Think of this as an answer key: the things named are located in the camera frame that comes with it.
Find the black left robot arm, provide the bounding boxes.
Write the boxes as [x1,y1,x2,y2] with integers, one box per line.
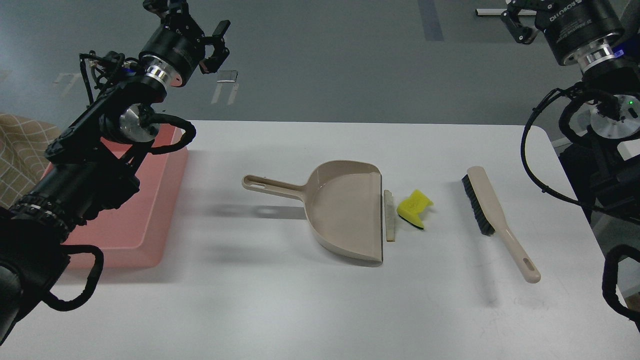
[0,0,231,342]

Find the beige plastic dustpan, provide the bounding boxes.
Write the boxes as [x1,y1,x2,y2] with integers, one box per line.
[242,160,384,265]

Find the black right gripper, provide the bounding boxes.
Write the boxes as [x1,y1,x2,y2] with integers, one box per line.
[500,0,625,66]

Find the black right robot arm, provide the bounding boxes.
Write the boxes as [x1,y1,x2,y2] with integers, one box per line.
[501,0,639,224]

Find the toast bread slice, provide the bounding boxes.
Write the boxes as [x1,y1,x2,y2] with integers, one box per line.
[382,189,396,243]

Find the beige checkered cloth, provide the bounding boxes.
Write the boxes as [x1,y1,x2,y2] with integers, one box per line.
[0,112,61,208]

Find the beige hand brush black bristles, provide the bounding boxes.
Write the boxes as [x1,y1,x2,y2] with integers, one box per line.
[461,166,542,284]

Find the yellow green sponge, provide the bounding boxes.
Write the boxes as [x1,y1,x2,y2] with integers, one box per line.
[396,189,434,230]

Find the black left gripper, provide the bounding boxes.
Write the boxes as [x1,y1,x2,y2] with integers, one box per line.
[139,0,231,88]

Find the white bar on floor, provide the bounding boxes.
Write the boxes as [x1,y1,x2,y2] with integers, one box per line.
[475,7,505,18]

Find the pink plastic bin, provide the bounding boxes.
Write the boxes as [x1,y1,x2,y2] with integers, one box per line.
[65,148,189,268]

